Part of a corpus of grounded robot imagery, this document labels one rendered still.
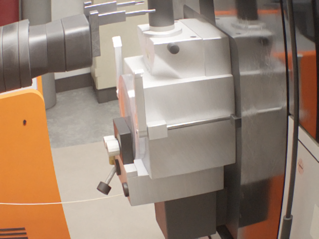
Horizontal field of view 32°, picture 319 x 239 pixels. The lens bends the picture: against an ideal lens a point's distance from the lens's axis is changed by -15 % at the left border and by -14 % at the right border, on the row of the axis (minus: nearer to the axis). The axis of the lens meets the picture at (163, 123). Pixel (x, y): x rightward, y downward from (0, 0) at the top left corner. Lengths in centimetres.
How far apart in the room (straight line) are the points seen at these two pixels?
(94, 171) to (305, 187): 120
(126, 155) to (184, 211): 9
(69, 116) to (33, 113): 283
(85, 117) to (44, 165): 276
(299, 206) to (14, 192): 69
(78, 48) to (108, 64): 327
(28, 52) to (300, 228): 31
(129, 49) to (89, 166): 225
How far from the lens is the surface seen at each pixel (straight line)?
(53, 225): 110
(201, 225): 70
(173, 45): 58
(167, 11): 61
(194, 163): 63
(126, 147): 64
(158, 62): 60
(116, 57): 69
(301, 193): 46
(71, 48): 57
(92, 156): 169
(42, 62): 58
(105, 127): 361
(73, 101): 405
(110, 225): 137
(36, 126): 100
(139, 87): 58
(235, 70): 61
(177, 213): 68
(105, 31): 378
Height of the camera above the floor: 146
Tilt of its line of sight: 24 degrees down
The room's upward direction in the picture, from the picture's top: 4 degrees counter-clockwise
